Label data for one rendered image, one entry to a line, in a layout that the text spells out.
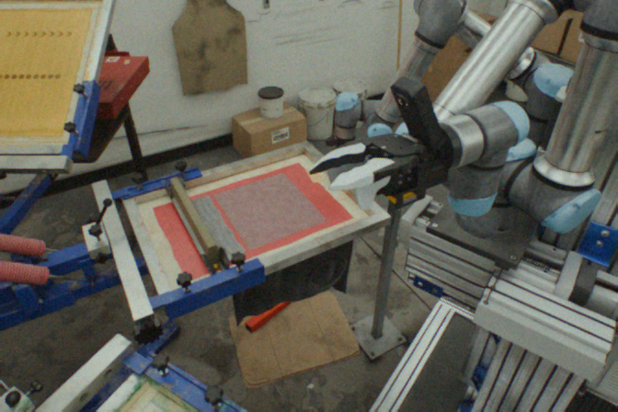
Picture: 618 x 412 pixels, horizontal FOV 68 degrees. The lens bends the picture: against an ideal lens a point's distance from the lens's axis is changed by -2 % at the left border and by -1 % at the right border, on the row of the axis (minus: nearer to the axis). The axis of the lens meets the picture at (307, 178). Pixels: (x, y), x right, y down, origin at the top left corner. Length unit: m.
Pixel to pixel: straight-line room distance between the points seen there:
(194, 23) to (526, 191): 2.74
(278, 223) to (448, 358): 1.04
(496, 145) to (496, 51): 0.21
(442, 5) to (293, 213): 0.83
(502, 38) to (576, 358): 0.68
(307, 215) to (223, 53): 2.08
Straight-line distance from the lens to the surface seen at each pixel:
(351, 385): 2.33
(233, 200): 1.73
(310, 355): 2.38
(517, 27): 0.91
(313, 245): 1.48
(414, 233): 1.27
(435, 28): 1.36
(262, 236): 1.56
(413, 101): 0.60
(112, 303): 2.80
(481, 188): 0.79
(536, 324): 1.17
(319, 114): 3.79
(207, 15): 3.43
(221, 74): 3.57
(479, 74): 0.88
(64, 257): 1.54
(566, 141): 0.98
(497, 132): 0.74
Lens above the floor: 2.01
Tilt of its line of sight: 35 degrees down
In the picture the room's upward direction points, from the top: straight up
